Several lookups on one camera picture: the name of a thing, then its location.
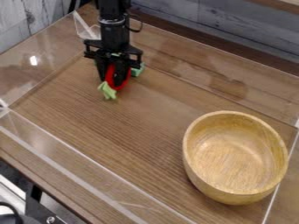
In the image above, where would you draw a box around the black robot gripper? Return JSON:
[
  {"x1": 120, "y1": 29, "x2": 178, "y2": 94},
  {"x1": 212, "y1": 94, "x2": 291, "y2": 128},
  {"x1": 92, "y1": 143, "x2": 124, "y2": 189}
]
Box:
[{"x1": 82, "y1": 39, "x2": 144, "y2": 88}]

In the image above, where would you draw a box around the red plush strawberry toy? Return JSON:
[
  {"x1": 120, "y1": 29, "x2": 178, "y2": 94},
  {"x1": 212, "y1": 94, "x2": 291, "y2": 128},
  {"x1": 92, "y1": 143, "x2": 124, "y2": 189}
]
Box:
[{"x1": 97, "y1": 64, "x2": 132, "y2": 100}]

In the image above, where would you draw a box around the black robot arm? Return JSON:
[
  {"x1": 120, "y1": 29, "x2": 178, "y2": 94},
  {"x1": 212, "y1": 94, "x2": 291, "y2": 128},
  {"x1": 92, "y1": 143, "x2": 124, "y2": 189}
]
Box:
[{"x1": 82, "y1": 0, "x2": 142, "y2": 90}]

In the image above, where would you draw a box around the green rectangular foam block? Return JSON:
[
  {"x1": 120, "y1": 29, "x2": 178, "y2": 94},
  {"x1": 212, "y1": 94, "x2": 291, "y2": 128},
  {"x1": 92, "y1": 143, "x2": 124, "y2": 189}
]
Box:
[{"x1": 130, "y1": 63, "x2": 145, "y2": 77}]

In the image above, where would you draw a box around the wooden bowl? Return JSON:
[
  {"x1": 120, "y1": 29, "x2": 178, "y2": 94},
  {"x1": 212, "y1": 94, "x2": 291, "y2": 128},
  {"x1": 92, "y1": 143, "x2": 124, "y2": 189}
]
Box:
[{"x1": 181, "y1": 110, "x2": 288, "y2": 206}]

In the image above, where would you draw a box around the clear acrylic corner bracket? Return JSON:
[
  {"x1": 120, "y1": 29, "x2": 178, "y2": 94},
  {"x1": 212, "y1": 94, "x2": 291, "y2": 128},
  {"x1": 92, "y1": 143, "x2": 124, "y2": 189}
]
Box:
[{"x1": 72, "y1": 11, "x2": 101, "y2": 40}]

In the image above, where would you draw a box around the clear acrylic tray wall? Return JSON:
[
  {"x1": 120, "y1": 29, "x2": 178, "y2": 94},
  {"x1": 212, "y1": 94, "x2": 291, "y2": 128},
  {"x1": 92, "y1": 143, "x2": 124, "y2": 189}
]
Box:
[{"x1": 0, "y1": 17, "x2": 299, "y2": 224}]

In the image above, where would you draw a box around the black cable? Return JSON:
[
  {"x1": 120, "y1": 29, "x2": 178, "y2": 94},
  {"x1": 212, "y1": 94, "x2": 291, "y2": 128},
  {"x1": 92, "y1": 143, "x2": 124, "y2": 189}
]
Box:
[{"x1": 0, "y1": 202, "x2": 24, "y2": 224}]

